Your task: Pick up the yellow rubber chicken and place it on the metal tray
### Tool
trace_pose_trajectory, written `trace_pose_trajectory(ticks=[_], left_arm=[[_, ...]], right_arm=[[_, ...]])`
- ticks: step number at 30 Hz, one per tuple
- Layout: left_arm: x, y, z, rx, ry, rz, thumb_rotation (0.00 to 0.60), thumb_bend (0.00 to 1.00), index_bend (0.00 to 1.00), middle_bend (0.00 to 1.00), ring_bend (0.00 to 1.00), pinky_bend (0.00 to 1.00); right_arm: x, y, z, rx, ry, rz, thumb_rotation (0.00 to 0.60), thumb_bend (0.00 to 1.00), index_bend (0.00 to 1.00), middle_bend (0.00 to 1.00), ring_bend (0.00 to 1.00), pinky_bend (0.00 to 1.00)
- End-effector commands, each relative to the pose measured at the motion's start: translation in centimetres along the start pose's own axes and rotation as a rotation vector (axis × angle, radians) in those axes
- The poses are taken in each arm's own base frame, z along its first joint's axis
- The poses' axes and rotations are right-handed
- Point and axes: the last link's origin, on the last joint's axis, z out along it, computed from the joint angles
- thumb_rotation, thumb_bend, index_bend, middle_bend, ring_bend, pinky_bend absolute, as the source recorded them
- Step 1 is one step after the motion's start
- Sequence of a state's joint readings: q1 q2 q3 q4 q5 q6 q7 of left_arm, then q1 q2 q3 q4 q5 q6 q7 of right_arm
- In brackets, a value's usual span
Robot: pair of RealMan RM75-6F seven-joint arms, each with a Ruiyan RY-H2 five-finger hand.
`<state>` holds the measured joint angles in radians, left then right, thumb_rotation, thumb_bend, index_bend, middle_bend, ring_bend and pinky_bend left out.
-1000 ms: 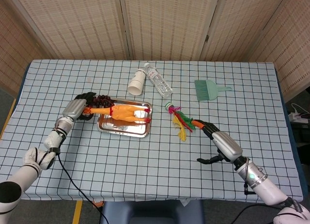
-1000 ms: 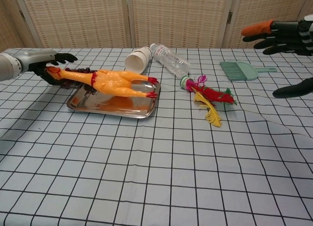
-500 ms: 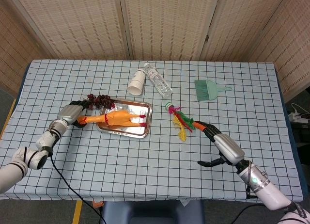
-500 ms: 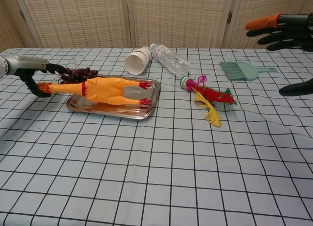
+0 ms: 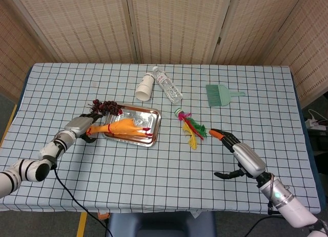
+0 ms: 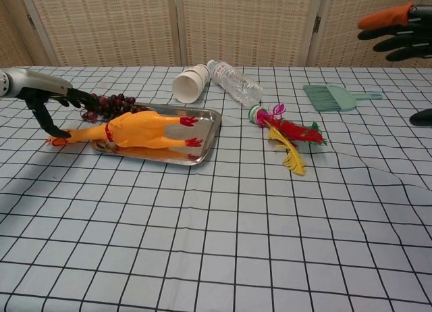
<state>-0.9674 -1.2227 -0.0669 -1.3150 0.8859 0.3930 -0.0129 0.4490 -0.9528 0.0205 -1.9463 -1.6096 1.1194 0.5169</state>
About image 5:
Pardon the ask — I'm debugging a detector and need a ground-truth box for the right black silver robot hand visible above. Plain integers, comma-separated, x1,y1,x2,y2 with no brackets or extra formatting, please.
209,128,267,181

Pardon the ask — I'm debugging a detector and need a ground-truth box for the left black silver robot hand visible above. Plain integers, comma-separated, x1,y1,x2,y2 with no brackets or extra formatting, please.
64,113,105,143

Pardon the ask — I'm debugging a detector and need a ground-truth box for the yellow rubber chicken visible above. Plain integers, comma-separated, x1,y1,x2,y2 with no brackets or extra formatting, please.
86,118,152,140

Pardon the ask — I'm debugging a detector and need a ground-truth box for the mint green hand brush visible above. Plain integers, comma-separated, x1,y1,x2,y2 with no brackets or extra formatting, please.
205,84,246,108

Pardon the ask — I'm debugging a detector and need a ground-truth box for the dark red grape bunch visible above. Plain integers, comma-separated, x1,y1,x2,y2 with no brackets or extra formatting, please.
87,98,123,116

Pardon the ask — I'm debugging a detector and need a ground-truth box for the colourful feather shuttlecock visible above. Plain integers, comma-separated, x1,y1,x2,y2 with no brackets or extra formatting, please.
174,108,208,151

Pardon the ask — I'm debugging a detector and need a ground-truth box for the white power strip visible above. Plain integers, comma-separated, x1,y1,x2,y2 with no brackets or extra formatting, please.
304,118,327,131

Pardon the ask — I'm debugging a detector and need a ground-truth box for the white paper cup stack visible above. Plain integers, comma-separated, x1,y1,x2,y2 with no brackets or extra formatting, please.
135,72,155,102

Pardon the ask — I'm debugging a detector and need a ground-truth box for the stainless steel tray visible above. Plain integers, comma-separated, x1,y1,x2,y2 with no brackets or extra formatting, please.
101,103,162,147

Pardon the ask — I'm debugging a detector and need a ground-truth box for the blue checkered tablecloth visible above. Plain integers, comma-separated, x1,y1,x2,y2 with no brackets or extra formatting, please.
0,63,321,214

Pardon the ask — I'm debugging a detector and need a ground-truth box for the clear plastic water bottle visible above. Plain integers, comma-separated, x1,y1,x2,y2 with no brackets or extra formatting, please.
152,66,183,104

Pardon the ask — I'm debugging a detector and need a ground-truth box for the blue padded seat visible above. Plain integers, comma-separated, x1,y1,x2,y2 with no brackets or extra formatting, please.
106,211,217,237

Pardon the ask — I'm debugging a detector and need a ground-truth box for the woven folding screen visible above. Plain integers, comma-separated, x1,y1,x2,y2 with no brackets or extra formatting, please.
0,0,328,109

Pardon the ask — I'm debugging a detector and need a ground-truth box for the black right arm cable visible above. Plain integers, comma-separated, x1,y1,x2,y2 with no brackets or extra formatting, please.
243,214,282,237

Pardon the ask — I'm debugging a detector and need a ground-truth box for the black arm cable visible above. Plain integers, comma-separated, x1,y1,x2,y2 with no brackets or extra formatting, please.
52,164,113,237
243,214,282,237

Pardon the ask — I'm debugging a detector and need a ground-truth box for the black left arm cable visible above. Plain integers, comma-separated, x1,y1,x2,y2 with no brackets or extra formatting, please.
52,164,113,237

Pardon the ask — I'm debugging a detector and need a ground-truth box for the white cable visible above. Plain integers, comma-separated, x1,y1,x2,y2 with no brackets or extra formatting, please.
307,109,326,123

